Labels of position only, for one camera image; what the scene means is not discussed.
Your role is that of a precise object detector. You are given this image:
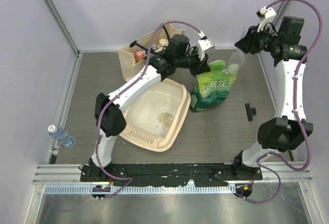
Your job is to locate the green litter bag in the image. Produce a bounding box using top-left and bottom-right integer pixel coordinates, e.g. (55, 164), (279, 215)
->
(190, 60), (240, 113)

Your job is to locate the beige capped bottle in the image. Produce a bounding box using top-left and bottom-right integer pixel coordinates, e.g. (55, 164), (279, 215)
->
(158, 39), (169, 47)

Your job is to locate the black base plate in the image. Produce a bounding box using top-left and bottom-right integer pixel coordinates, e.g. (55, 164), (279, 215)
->
(79, 162), (263, 188)

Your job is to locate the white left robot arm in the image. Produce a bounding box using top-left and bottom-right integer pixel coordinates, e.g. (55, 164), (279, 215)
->
(88, 34), (214, 182)

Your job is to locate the cat litter pile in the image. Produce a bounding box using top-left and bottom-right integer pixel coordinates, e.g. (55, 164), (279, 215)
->
(156, 112), (174, 128)

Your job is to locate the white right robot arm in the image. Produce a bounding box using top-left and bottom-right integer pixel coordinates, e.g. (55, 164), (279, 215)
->
(232, 16), (314, 180)

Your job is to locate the beige canvas tote bag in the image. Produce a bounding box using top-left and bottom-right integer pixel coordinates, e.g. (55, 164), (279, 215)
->
(117, 24), (185, 82)

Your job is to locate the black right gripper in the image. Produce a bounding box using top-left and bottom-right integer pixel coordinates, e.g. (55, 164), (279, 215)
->
(235, 23), (282, 55)

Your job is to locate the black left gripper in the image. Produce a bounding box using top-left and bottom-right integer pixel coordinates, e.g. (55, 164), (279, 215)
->
(176, 48), (212, 79)

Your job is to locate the black bag clip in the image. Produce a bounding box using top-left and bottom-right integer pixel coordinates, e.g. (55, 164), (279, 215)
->
(245, 103), (257, 122)

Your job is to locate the perforated cable duct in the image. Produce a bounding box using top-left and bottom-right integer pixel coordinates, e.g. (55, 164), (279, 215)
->
(44, 183), (236, 195)

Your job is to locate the clear plastic scoop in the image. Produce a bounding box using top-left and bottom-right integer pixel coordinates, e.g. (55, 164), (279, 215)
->
(225, 49), (245, 74)

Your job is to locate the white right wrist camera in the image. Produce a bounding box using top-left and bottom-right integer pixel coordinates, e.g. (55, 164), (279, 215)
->
(256, 6), (277, 32)

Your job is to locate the pink capped bottle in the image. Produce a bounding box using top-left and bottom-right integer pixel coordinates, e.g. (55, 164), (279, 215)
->
(135, 50), (144, 63)

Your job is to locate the clear water bottle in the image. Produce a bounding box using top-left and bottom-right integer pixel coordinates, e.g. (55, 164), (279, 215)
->
(47, 125), (76, 147)

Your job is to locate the cream plastic litter box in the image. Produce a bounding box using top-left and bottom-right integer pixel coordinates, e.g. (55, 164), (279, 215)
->
(120, 79), (191, 152)

